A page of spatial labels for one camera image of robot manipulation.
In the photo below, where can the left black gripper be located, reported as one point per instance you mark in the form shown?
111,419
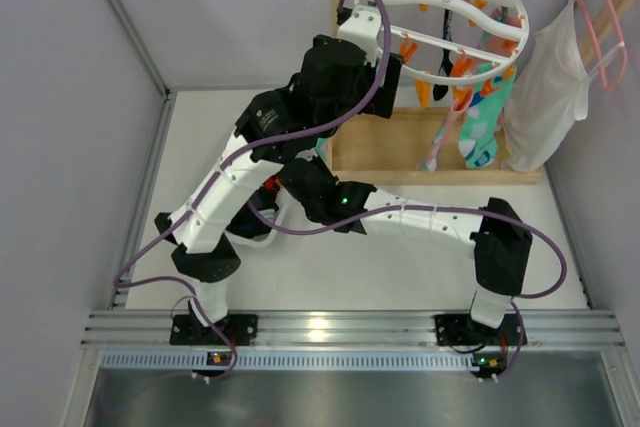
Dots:
382,85

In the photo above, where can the white round clip hanger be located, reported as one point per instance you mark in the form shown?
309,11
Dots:
483,39

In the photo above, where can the mint green sock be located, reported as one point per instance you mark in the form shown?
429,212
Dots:
477,143

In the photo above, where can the black sock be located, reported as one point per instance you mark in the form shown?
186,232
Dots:
439,91

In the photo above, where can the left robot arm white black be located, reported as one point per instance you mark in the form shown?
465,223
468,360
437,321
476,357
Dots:
336,82

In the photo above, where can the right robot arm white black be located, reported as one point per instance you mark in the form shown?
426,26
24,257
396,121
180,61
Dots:
493,236

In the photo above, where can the pink clothes hanger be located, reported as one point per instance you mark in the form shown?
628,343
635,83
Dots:
596,36

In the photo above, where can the wooden clothes rack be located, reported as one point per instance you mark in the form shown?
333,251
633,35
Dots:
385,152

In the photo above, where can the red orange argyle sock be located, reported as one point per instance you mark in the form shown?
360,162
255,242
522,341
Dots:
272,185

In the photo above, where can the white plastic basket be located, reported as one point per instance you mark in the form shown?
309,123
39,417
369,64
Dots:
247,230

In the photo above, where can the white tank top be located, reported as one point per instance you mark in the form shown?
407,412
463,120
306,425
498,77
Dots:
548,96

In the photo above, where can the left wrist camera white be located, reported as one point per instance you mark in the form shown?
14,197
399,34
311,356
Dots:
360,26

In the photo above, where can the aluminium rail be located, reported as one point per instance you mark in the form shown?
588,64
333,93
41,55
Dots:
285,341

